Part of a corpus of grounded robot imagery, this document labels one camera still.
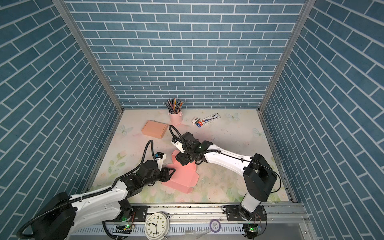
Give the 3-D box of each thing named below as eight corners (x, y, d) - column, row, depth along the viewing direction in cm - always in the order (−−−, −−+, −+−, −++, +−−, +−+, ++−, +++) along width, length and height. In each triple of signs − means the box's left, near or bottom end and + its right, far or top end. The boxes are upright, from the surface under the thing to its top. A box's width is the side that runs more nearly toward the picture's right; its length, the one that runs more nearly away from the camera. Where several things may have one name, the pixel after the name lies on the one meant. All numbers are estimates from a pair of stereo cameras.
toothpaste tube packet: (198, 128, 112) (198, 126, 110) (194, 123, 115) (194, 121, 113) (220, 117, 119) (220, 115, 117) (216, 113, 122) (216, 111, 121)
